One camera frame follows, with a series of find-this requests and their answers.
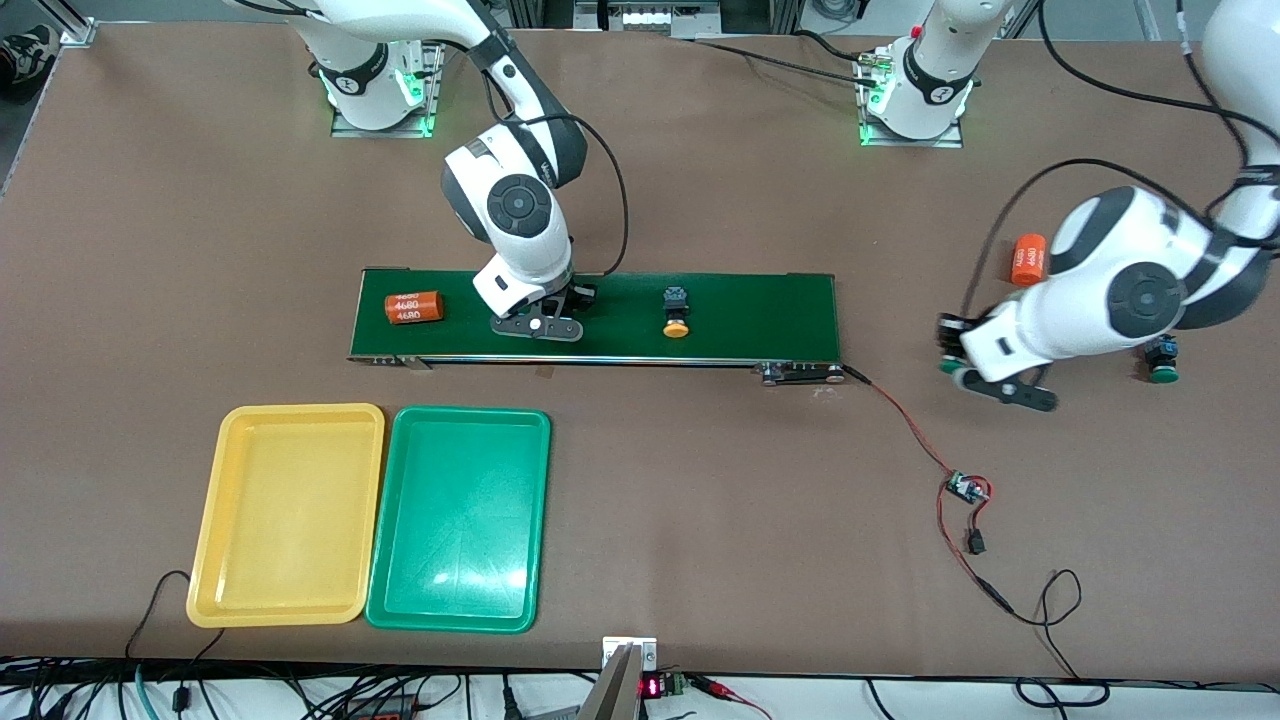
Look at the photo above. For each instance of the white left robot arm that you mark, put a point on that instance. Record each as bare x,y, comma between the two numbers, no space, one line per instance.
1120,290

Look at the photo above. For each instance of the aluminium frame post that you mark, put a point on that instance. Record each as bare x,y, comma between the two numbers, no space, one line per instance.
78,25

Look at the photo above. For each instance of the red digit display module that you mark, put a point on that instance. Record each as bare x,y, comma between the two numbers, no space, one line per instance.
652,687

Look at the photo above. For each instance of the small controller circuit board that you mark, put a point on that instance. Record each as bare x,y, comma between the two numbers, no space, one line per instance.
965,488

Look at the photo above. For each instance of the orange 4680 cylinder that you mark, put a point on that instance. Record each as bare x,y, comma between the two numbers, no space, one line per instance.
414,308
1027,262

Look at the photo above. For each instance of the grey sneaker shoe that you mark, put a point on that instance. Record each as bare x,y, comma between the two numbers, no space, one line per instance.
28,55

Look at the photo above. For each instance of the green plastic tray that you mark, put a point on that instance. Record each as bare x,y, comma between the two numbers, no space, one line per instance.
460,520

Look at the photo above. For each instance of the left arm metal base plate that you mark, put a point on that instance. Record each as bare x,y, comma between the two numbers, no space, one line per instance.
910,142

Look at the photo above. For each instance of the long red black power lead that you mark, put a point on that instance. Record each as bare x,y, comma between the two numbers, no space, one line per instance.
996,593

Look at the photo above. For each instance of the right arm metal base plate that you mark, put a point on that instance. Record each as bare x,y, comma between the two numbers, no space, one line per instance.
380,133

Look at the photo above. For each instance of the grey metal camera bracket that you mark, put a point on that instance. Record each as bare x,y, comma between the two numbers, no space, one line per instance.
615,690

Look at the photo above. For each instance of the yellow mushroom push button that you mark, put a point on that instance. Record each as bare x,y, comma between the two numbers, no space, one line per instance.
677,328

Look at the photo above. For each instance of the green mushroom push button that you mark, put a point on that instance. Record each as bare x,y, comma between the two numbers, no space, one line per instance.
1162,376
950,367

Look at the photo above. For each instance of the red clip lead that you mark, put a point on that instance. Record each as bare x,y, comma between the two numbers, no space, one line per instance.
722,690

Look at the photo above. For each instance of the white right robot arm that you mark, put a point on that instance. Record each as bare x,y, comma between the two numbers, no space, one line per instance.
520,210

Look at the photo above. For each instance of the silver rack device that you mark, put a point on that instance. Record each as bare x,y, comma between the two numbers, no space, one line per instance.
645,15

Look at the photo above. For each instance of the yellow plastic tray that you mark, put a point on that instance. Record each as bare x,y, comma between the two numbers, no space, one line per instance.
290,520

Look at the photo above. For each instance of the green conveyor belt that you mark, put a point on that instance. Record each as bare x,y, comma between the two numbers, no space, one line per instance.
760,315

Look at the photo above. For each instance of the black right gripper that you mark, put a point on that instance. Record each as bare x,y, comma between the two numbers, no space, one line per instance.
580,295

